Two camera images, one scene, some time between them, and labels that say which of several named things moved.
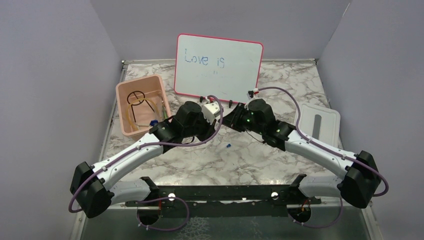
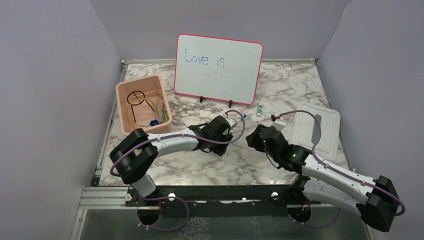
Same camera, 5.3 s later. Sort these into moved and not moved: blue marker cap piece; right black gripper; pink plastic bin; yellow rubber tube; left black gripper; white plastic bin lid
Moved: left black gripper; right black gripper
Not moved: pink plastic bin; yellow rubber tube; blue marker cap piece; white plastic bin lid
